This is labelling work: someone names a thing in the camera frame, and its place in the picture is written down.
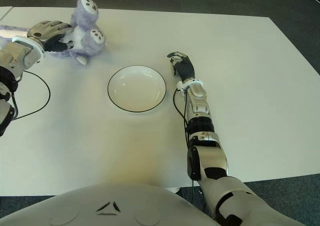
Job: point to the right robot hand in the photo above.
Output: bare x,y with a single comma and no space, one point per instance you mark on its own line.
186,69

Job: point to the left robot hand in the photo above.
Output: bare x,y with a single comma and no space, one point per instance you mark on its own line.
47,29

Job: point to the purple plush bunny doll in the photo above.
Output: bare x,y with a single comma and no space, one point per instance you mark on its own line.
87,18

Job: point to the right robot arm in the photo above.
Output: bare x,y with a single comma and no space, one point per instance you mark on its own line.
212,158

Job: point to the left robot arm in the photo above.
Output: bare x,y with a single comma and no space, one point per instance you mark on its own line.
17,56

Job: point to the white plate with black rim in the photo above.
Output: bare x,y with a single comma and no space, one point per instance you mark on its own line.
136,88

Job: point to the grey robot torso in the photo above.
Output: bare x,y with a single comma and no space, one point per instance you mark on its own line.
107,206

